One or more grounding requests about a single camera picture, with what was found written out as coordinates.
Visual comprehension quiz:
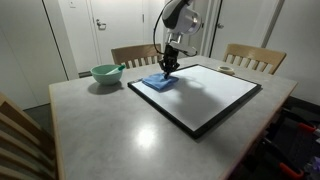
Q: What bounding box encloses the white door with round knob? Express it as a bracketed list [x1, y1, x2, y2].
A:
[209, 0, 279, 63]

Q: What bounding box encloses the mint green bowl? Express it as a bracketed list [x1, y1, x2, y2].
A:
[89, 64, 124, 86]

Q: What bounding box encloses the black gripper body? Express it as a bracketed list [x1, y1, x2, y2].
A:
[163, 44, 178, 63]

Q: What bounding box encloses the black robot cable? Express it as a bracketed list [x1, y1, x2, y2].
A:
[152, 0, 176, 56]

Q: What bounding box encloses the wooden slat-back chair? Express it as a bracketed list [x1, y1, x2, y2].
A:
[222, 43, 288, 76]
[110, 43, 163, 70]
[0, 92, 58, 180]

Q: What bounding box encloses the black clamp with orange handle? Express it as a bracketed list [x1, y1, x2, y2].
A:
[261, 136, 305, 180]
[281, 108, 318, 133]

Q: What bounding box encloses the black framed whiteboard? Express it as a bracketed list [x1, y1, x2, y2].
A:
[127, 63, 263, 140]

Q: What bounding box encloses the silver lever door handle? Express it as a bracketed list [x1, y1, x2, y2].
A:
[95, 18, 107, 31]

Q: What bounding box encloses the beige masking tape roll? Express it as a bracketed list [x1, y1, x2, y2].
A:
[216, 65, 236, 76]

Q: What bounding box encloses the white door with lever handle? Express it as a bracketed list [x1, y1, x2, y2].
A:
[87, 0, 148, 66]

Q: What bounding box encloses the blue cloth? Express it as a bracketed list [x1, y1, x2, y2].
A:
[141, 72, 180, 92]

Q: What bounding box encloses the white marker with green cap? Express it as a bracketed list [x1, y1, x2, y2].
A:
[105, 64, 127, 76]

